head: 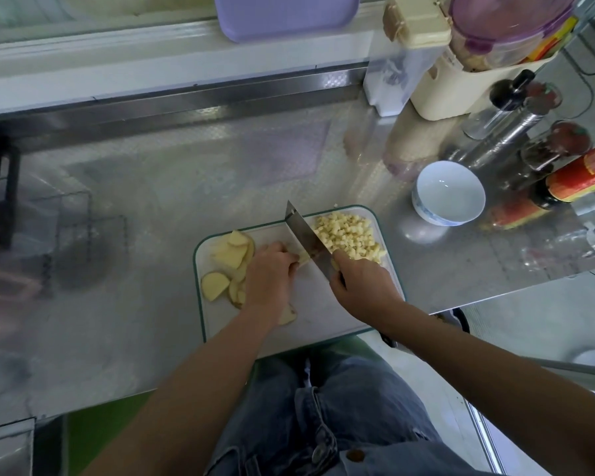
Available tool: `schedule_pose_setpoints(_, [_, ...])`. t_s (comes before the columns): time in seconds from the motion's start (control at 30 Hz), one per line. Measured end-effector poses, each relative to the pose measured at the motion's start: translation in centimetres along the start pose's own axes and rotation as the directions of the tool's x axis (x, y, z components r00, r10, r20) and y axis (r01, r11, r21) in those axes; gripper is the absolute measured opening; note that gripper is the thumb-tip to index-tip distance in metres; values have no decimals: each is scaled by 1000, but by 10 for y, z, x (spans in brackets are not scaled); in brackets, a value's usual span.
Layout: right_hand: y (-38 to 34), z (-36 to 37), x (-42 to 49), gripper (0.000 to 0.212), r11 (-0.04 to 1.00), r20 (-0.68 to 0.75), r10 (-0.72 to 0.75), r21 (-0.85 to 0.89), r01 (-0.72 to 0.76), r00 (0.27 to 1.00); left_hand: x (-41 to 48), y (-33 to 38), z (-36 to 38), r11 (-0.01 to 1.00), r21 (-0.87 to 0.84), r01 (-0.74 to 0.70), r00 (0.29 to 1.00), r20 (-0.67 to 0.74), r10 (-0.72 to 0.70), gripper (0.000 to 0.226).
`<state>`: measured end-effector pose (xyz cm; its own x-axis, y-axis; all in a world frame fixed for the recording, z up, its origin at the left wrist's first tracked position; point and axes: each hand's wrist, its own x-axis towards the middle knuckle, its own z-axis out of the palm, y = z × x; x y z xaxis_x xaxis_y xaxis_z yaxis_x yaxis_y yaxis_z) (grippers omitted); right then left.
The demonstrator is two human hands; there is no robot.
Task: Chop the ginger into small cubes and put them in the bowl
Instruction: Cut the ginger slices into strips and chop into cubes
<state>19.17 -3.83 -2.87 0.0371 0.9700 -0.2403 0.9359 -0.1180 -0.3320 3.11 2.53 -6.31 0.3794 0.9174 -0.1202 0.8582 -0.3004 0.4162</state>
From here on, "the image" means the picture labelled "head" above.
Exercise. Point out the person's right hand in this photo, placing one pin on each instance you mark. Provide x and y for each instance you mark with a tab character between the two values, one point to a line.
365	287

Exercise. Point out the person's left hand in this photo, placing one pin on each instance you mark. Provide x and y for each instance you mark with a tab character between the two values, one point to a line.
268	282

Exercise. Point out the pile of yellow potato slices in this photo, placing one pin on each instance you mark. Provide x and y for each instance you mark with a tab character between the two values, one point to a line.
228	264

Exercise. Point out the pile of diced potato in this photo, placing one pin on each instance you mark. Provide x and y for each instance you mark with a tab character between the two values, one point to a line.
349	236

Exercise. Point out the steel cleaver knife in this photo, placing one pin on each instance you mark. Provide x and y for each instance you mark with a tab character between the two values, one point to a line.
307	233

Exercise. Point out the white bowl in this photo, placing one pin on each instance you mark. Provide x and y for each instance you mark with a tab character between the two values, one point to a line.
448	192

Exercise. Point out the person's left forearm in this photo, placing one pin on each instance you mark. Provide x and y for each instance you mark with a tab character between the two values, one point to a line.
174	401

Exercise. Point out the person's right forearm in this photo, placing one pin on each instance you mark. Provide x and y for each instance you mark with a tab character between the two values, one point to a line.
511	391

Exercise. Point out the metal bowl with scraps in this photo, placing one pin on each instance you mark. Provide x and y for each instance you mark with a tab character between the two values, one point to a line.
454	317

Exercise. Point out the person's blue jeans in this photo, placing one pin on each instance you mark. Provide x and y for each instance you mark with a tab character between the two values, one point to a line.
297	431

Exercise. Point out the white cutting board green rim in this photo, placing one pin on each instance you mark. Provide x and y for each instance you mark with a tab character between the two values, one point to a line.
327	312

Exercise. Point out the cream plastic canister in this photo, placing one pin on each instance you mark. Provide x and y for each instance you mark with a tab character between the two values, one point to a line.
451	94

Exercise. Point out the clear plastic bottle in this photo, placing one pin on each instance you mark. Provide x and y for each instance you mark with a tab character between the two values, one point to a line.
575	245

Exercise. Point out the green mat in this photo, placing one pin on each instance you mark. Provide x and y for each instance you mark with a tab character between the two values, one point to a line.
104	431

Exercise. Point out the clear container cream lid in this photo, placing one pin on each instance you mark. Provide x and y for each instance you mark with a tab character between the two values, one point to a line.
402	64

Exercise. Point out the glass bottle black cap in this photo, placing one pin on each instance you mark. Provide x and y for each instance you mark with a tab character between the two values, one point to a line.
501	104

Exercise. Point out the sauce bottle red label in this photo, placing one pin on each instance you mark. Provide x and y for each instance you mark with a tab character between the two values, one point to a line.
583	178

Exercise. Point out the glass jar red lid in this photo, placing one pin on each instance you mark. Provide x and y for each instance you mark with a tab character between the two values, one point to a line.
563	141

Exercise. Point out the purple plastic cutting board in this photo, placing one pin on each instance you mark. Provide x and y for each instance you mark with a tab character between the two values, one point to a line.
288	15

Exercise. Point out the purple lid food container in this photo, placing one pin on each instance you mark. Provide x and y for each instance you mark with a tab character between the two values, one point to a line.
511	26

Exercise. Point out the steel bin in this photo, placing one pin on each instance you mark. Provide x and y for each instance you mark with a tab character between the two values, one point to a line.
5	451

